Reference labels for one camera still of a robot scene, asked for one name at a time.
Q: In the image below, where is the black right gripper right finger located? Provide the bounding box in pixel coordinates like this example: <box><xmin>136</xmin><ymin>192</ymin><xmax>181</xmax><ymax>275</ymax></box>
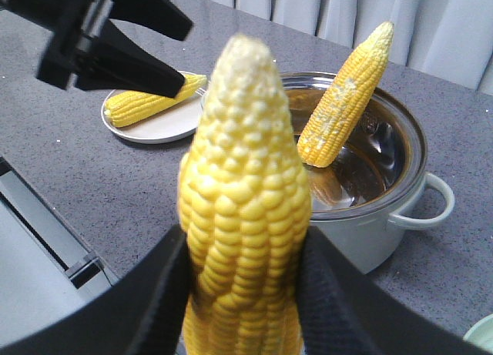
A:
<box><xmin>296</xmin><ymin>226</ymin><xmax>484</xmax><ymax>354</ymax></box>

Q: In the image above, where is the white plate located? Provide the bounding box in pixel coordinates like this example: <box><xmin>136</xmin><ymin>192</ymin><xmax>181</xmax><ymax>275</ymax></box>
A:
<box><xmin>101</xmin><ymin>82</ymin><xmax>208</xmax><ymax>144</ymax></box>

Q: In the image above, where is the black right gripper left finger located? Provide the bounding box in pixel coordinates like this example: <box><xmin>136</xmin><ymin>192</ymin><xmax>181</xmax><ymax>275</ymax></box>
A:
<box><xmin>1</xmin><ymin>226</ymin><xmax>190</xmax><ymax>354</ymax></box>

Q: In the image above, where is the white grey curtain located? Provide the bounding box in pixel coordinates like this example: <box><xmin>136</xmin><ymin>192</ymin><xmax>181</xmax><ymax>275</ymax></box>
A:
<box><xmin>210</xmin><ymin>0</ymin><xmax>492</xmax><ymax>95</ymax></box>

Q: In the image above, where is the corn cob pale centre left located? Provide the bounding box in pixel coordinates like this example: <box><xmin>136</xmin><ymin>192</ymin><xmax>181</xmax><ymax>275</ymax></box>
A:
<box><xmin>297</xmin><ymin>21</ymin><xmax>394</xmax><ymax>168</ymax></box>

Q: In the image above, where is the light green plate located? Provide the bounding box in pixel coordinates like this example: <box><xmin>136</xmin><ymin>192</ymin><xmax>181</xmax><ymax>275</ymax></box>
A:
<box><xmin>463</xmin><ymin>313</ymin><xmax>493</xmax><ymax>353</ymax></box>

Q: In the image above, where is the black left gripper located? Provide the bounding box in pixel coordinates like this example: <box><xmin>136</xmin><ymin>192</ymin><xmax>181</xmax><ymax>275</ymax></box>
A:
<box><xmin>1</xmin><ymin>0</ymin><xmax>193</xmax><ymax>98</ymax></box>

